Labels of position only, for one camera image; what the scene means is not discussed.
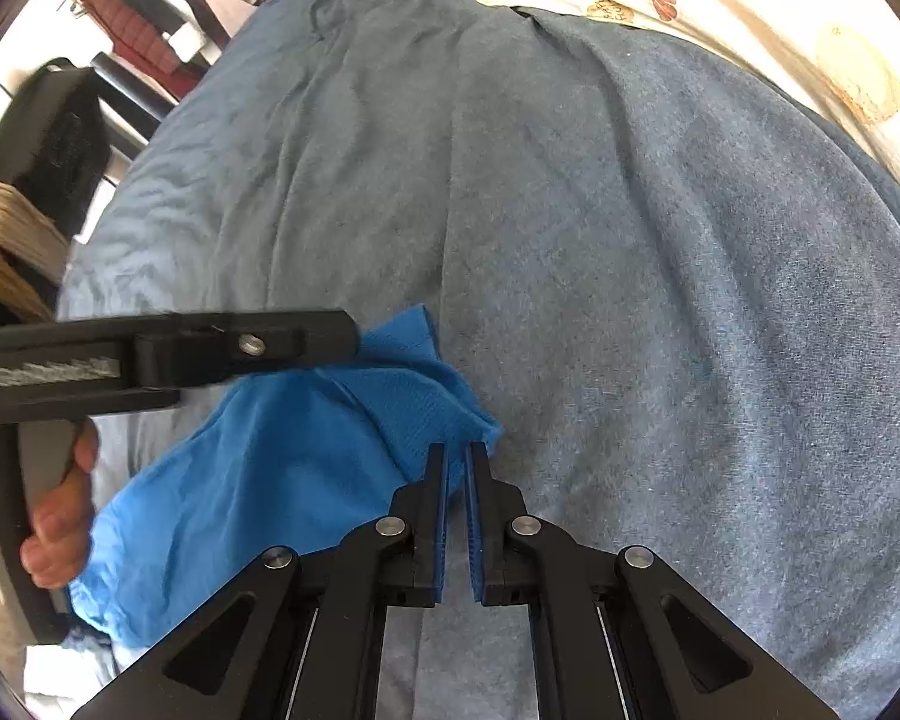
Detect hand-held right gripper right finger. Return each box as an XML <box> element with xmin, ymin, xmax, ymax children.
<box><xmin>465</xmin><ymin>442</ymin><xmax>845</xmax><ymax>720</ymax></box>

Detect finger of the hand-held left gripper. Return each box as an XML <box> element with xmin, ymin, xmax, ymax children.
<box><xmin>130</xmin><ymin>307</ymin><xmax>362</xmax><ymax>392</ymax></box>

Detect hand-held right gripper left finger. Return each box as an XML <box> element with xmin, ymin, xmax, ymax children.
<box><xmin>67</xmin><ymin>442</ymin><xmax>451</xmax><ymax>720</ymax></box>

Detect blue pants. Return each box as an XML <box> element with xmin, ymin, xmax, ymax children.
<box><xmin>67</xmin><ymin>304</ymin><xmax>505</xmax><ymax>650</ymax></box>

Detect person's left forearm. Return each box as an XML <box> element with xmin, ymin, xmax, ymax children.
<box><xmin>0</xmin><ymin>174</ymin><xmax>70</xmax><ymax>325</ymax></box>

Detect person's left hand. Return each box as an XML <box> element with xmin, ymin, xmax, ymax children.
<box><xmin>19</xmin><ymin>420</ymin><xmax>100</xmax><ymax>591</ymax></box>

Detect black chair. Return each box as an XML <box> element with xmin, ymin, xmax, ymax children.
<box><xmin>0</xmin><ymin>58</ymin><xmax>113</xmax><ymax>241</ymax></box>

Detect black stand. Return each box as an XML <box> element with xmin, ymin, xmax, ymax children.
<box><xmin>90</xmin><ymin>51</ymin><xmax>175</xmax><ymax>160</ymax></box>

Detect grey-blue blanket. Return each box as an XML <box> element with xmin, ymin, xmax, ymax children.
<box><xmin>26</xmin><ymin>0</ymin><xmax>900</xmax><ymax>720</ymax></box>

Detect rack of hanging clothes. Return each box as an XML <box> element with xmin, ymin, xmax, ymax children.
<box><xmin>67</xmin><ymin>0</ymin><xmax>361</xmax><ymax>83</ymax></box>

